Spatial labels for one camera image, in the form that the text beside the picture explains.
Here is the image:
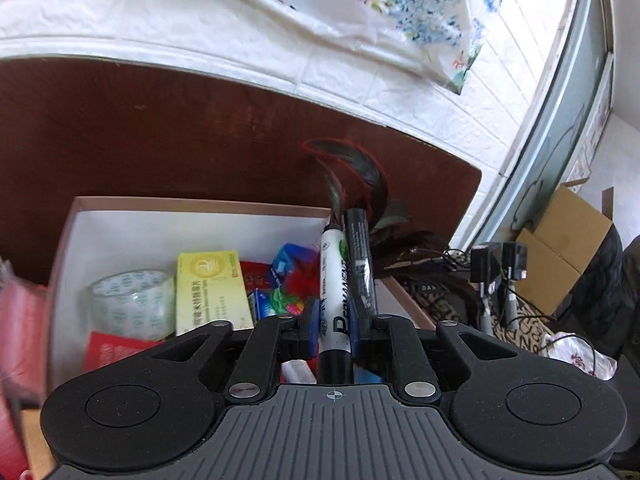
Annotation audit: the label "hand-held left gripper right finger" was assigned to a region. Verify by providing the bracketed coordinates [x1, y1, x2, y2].
[350, 307, 518, 406]

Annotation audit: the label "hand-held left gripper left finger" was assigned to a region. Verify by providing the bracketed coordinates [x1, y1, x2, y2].
[150, 300, 321, 406]

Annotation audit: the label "white permanent marker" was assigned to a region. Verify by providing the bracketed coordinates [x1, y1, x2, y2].
[316, 227, 353, 386]

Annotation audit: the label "black marker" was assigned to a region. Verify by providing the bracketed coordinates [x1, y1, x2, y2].
[342, 207, 378, 341]

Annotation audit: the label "yellow white medicine box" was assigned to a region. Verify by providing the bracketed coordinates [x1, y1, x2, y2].
[175, 251, 256, 337]

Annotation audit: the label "cardboard box container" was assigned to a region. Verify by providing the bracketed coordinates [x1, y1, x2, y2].
[47, 196, 436, 396]

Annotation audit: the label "red feather shuttlecock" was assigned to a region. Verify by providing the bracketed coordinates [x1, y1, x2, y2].
[257, 265, 321, 318]

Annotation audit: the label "blue printed packet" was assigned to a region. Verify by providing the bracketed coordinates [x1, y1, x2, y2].
[270, 244, 315, 286]

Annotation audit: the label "black power adapters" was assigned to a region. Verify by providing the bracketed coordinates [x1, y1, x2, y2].
[472, 242, 503, 331]

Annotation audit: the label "brown lettered blanket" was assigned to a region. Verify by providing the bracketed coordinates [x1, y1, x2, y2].
[415, 280, 553, 358]

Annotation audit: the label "black device on stand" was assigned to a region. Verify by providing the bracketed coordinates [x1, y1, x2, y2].
[501, 241, 529, 331]

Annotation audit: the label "dark feathers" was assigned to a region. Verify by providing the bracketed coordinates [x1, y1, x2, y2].
[302, 139, 451, 281]

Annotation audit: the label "white crumpled plastic bag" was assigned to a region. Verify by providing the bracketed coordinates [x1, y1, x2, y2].
[540, 332, 618, 381]

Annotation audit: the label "clear printed tape roll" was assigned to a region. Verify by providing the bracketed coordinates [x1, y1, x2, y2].
[89, 270, 177, 341]

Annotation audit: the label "open brown cardboard box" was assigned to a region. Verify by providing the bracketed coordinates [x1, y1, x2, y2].
[515, 185, 616, 316]

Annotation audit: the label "red flat packet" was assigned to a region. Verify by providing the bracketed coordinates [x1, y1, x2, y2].
[82, 331, 161, 373]

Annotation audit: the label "dark cloth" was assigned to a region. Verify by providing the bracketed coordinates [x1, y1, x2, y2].
[565, 232, 640, 361]

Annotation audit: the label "pink plastic bag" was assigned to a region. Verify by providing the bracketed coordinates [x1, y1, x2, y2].
[0, 280, 51, 480]

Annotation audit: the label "grey glass door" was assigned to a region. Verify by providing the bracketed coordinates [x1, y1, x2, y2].
[495, 0, 616, 233]

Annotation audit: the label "floral plastic bag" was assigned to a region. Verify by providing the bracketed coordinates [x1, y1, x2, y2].
[160, 0, 516, 93]

